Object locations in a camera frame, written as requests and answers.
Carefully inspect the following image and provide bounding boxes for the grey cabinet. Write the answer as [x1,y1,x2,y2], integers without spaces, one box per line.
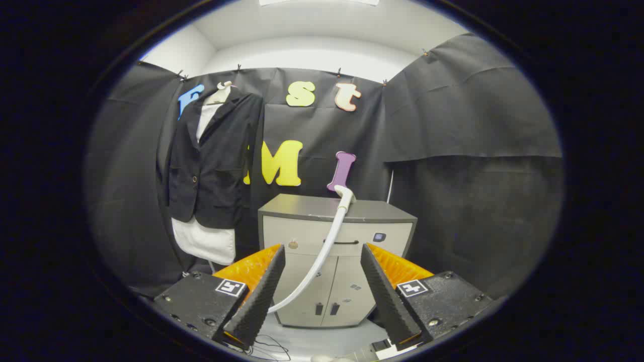
[258,194,417,328]

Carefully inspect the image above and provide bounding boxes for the black floor cables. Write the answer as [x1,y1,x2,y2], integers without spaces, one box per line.
[249,334,291,361]

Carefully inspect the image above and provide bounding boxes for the white mannequin torso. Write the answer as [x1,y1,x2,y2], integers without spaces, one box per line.
[171,80,237,266]

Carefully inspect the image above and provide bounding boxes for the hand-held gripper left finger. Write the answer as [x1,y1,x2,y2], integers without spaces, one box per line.
[153,244,286,351]

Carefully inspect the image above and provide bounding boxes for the white garment steamer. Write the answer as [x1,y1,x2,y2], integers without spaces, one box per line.
[268,185,357,314]

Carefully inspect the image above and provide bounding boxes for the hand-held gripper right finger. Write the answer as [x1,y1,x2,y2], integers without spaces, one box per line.
[360,243,494,347]

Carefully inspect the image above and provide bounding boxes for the black suit jacket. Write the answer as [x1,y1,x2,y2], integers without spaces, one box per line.
[166,86,264,230]

